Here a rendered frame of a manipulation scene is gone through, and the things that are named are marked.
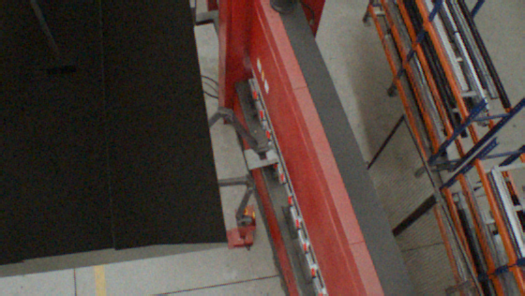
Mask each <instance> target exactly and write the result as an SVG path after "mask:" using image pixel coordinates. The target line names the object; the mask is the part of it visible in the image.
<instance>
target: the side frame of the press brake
mask: <svg viewBox="0 0 525 296"><path fill-rule="evenodd" d="M301 1H302V2H304V3H305V4H307V5H308V6H310V7H311V8H313V9H314V12H315V20H314V24H313V25H310V23H309V22H310V21H311V19H312V16H313V15H312V12H311V11H310V10H309V9H308V8H306V7H304V6H303V5H301V4H300V5H301V7H302V9H303V11H304V14H305V17H306V19H307V23H309V25H310V28H311V30H312V33H313V35H314V37H316V35H317V31H318V28H319V24H320V20H321V17H322V14H323V8H324V4H325V0H301ZM253 2H255V1H254V0H218V105H219V106H220V107H223V108H227V109H232V110H233V111H234V96H235V89H236V88H235V84H236V82H237V81H244V80H249V79H253V78H254V75H253V72H252V69H251V66H250V62H249V60H248V51H249V40H250V30H251V19H252V9H253Z"/></svg>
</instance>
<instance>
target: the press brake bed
mask: <svg viewBox="0 0 525 296"><path fill-rule="evenodd" d="M234 112H235V115H236V118H237V119H238V121H239V122H240V123H241V124H242V125H243V127H244V128H245V129H247V131H248V132H249V129H248V124H246V120H245V116H244V114H243V111H242V107H241V104H240V101H239V97H238V94H237V91H236V89H235V96H234ZM235 130H236V133H237V137H238V140H239V143H240V146H241V150H242V154H243V158H244V160H245V163H247V169H248V173H249V176H250V177H251V178H252V179H253V180H255V182H256V184H255V190H254V192H255V197H256V200H257V202H258V205H259V209H260V212H261V216H262V221H263V224H264V228H265V231H266V235H267V238H269V241H270V245H271V247H272V250H273V254H274V257H275V260H276V264H277V268H278V272H279V275H280V278H281V282H282V284H283V287H284V290H285V293H286V296H301V295H300V292H299V289H298V287H297V283H296V280H295V277H294V275H293V269H292V266H291V264H290V261H289V257H288V254H287V251H286V248H285V245H284V242H283V239H282V236H281V233H280V229H279V225H278V221H277V218H276V215H275V211H274V208H273V205H272V202H271V200H270V196H269V192H268V189H267V186H266V182H265V180H264V179H263V175H262V171H261V167H259V168H254V169H249V167H248V162H247V161H246V159H245V156H244V150H248V149H251V148H250V147H249V145H248V143H247V142H246V141H245V140H244V139H243V138H242V136H241V135H240V133H239V132H238V131H237V129H235ZM249 133H250V132H249ZM287 270H288V271H289V275H290V278H291V280H292V287H290V285H289V282H288V280H287V276H286V274H285V272H286V271H287Z"/></svg>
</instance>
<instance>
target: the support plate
mask: <svg viewBox="0 0 525 296"><path fill-rule="evenodd" d="M244 156H245V159H246V161H247V164H248V167H249V169H254V168H258V167H261V166H266V165H270V164H274V163H275V162H277V159H276V158H275V159H271V160H267V159H264V160H262V161H261V160H260V159H259V156H258V155H256V154H255V153H254V151H253V149H248V150H244ZM268 161H269V163H268Z"/></svg>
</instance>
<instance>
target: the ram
mask: <svg viewBox="0 0 525 296"><path fill-rule="evenodd" d="M248 56H249V58H250V61H251V64H252V67H253V70H254V73H255V76H256V79H257V81H256V79H255V81H256V84H257V82H258V85H259V88H260V91H261V94H262V96H261V98H262V102H263V99H264V103H265V106H266V109H267V111H268V114H269V118H270V121H271V124H272V126H271V128H272V127H273V129H274V132H275V136H276V139H277V141H276V143H277V146H278V147H279V150H280V154H281V156H283V159H284V162H285V165H286V168H287V170H286V168H285V170H286V172H287V171H288V174H289V177H290V180H291V183H292V185H291V187H292V190H293V191H294V194H295V197H296V200H297V203H298V206H299V209H300V212H301V215H302V217H303V220H304V223H305V226H306V229H307V231H306V233H307V236H308V237H309V240H310V243H311V245H312V248H313V251H314V254H315V257H316V259H315V261H316V260H317V261H318V264H319V267H320V270H321V273H322V278H323V281H324V284H325V286H326V289H327V292H328V294H329V296H360V294H359V292H358V289H357V286H356V284H355V282H354V279H353V274H352V271H351V270H350V267H349V266H350V264H349V262H348V260H347V257H346V255H345V252H344V250H343V247H342V243H341V241H340V239H339V236H338V231H337V229H336V226H335V223H334V220H333V217H332V216H331V213H330V209H329V206H328V204H327V201H326V198H325V195H324V194H323V189H322V186H321V184H320V181H319V178H318V174H317V171H316V170H315V167H314V164H313V161H312V159H311V156H310V152H309V149H308V146H307V143H306V140H305V137H304V134H303V131H302V128H301V126H300V125H299V124H298V121H297V118H296V114H295V112H294V109H293V104H292V102H291V101H290V97H289V93H288V90H287V88H286V85H285V81H284V79H283V77H281V74H280V71H279V68H278V63H277V60H276V57H275V55H274V53H273V50H272V47H271V43H270V41H269V38H268V35H267V33H266V31H264V28H263V23H262V20H261V17H260V14H259V11H258V9H257V7H256V4H255V2H253V9H252V19H251V30H250V40H249V51H248ZM249 58H248V60H249ZM258 58H259V61H260V63H261V71H259V69H258V66H257V63H258ZM250 61H249V62H250ZM251 64H250V66H251ZM251 69H252V68H251ZM253 70H252V72H253ZM262 72H264V78H262ZM254 73H253V75H254ZM255 76H254V78H255ZM265 80H267V84H268V87H269V89H268V94H267V91H266V88H265ZM258 85H257V87H258ZM259 88H258V90H259ZM260 91H259V93H260ZM261 94H260V95H261ZM264 103H263V105H264ZM265 106H264V107H265ZM266 109H265V110H266ZM266 113H267V112H266ZM268 114H267V116H268ZM269 118H268V120H269ZM270 121H269V123H270ZM271 124H270V125H271ZM273 129H272V131H273ZM274 132H273V135H274ZM275 136H274V137H275ZM276 139H275V140H276ZM279 150H278V151H279ZM280 154H279V155H280ZM280 158H281V157H280ZM283 159H281V161H283ZM284 162H282V164H284ZM285 165H284V167H285ZM288 174H287V176H288ZM289 177H288V179H289ZM290 180H289V181H290ZM291 183H290V184H291ZM294 194H293V195H294ZM295 197H294V199H295ZM295 202H296V201H295ZM297 203H296V205H297ZM298 206H297V208H298ZM299 209H298V211H299ZM300 212H299V214H300ZM301 215H300V216H301ZM302 217H301V219H302ZM303 220H302V222H303ZM304 223H303V225H304ZM305 226H304V227H305ZM306 229H305V230H306ZM308 237H307V238H308ZM309 240H308V241H309ZM310 243H309V244H310ZM310 247H311V246H310ZM312 248H311V250H312ZM313 251H312V253H313ZM314 254H313V256H314ZM315 257H314V258H315Z"/></svg>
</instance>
